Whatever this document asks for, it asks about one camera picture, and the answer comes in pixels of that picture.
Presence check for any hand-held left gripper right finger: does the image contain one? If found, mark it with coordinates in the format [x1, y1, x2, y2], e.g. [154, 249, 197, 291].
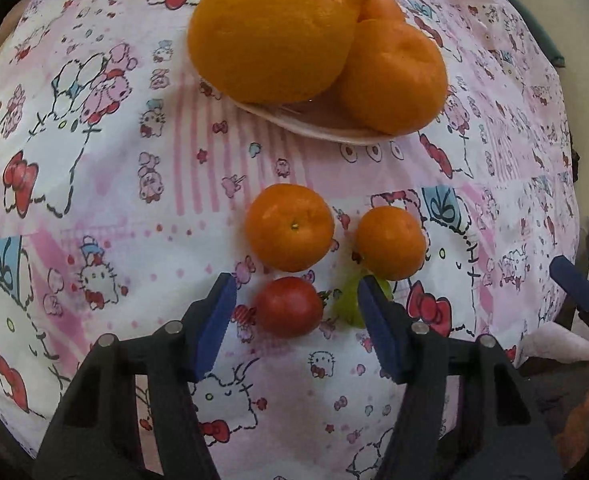
[357, 275, 565, 480]

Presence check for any dark patterned cloth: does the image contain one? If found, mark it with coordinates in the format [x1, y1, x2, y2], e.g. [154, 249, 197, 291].
[525, 360, 589, 480]

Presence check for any pink strawberry-print plate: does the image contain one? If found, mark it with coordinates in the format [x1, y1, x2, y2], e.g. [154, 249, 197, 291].
[199, 77, 425, 145]

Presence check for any pink cartoon-print blanket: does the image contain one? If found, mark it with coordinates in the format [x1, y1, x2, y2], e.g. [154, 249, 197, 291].
[0, 0, 583, 480]

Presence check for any small mandarin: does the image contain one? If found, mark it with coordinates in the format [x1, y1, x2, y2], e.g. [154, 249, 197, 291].
[355, 206, 428, 281]
[245, 183, 335, 273]

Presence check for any large round orange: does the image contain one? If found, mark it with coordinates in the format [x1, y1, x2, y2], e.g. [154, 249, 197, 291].
[357, 0, 408, 26]
[335, 19, 449, 136]

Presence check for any teal headboard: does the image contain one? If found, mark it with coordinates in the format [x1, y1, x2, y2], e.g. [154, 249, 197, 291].
[475, 0, 568, 68]

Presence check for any round red tomato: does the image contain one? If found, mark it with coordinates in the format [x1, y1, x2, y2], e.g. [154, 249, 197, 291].
[254, 276, 324, 339]

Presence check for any pink fleece blanket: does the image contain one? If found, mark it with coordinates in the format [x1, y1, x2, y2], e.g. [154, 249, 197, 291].
[519, 322, 589, 366]

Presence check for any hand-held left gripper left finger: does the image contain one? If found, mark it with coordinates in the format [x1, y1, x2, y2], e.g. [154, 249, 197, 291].
[34, 272, 238, 480]

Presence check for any small green tomato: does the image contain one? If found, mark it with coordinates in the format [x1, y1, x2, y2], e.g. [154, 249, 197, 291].
[337, 272, 393, 328]

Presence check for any bumpy necked orange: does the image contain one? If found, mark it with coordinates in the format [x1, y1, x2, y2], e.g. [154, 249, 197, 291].
[187, 0, 370, 106]

